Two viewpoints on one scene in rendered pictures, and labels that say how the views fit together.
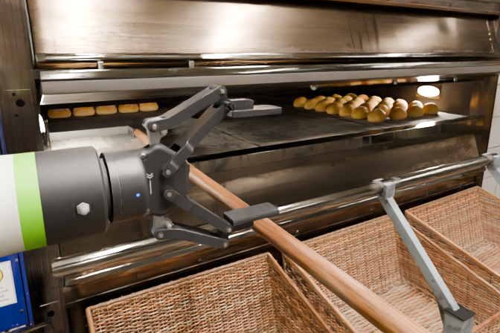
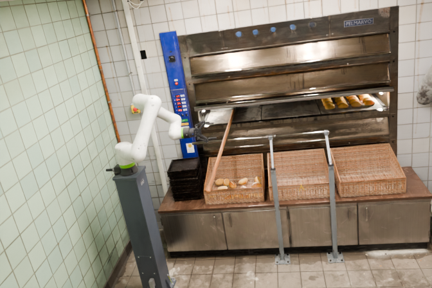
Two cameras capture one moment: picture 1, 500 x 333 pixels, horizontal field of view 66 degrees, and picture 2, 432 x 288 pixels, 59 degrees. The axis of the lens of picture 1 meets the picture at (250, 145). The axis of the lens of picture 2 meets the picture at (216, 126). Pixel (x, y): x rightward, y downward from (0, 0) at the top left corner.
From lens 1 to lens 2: 2.91 m
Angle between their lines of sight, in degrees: 40
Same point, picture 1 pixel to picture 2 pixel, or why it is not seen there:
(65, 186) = (184, 132)
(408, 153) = (334, 125)
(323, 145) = (283, 120)
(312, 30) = (272, 84)
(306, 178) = (278, 131)
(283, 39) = (260, 89)
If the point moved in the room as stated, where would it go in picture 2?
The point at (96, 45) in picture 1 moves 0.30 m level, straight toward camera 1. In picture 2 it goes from (207, 96) to (197, 107)
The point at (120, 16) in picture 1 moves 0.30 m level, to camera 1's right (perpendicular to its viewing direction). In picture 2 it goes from (213, 89) to (238, 90)
